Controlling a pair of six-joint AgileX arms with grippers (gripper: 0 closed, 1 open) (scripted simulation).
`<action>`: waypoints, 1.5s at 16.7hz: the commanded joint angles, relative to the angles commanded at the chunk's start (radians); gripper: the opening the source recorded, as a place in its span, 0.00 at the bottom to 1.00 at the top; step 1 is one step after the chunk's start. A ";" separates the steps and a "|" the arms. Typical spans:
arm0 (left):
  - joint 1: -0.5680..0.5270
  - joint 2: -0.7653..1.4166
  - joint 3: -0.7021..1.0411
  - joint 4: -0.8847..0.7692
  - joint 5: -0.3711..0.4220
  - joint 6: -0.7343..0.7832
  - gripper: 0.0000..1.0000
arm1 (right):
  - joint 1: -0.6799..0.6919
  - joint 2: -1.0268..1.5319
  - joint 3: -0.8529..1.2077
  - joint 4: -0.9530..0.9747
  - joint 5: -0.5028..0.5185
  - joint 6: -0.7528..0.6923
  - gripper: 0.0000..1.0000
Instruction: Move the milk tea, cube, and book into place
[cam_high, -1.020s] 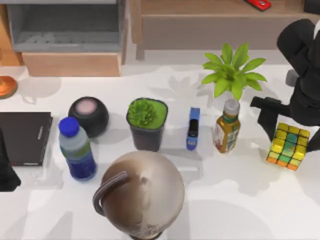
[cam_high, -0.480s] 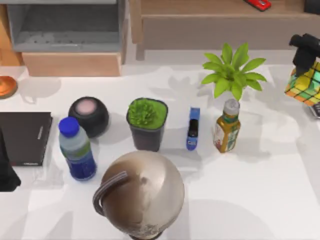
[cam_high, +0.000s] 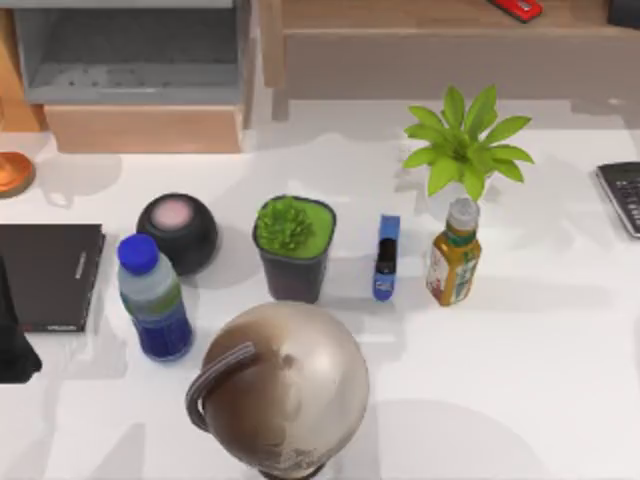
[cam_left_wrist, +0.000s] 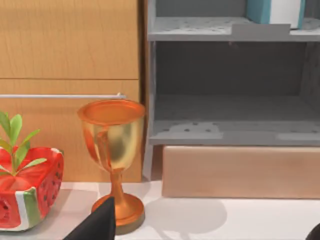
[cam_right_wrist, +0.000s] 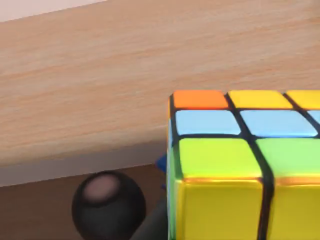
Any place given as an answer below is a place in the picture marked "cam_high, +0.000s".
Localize green plant in black pot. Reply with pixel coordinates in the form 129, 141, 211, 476
253, 195, 338, 305

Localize blue stapler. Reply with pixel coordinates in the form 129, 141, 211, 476
372, 214, 402, 303

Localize yellow tea bottle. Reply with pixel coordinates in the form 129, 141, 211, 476
425, 197, 483, 308

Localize black round speaker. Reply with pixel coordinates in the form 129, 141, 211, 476
136, 193, 220, 277

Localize beige globe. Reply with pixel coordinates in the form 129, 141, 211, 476
185, 301, 370, 480

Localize leafy green plant white pot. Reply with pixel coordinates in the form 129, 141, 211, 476
402, 84, 535, 221

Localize blue capped water bottle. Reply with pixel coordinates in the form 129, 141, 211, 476
116, 233, 195, 363

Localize pale wooden drawer front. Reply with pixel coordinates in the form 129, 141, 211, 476
43, 103, 245, 154

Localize wooden open shelf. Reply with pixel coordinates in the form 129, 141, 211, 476
257, 0, 640, 121

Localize black book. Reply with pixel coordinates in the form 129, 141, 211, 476
0, 223, 107, 334

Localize red stapler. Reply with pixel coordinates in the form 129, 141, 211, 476
487, 0, 544, 24

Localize black calculator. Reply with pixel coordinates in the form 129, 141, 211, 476
595, 161, 640, 239

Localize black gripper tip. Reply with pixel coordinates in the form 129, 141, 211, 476
0, 255, 43, 385

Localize dark box on shelf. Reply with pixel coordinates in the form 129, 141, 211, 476
607, 0, 640, 29

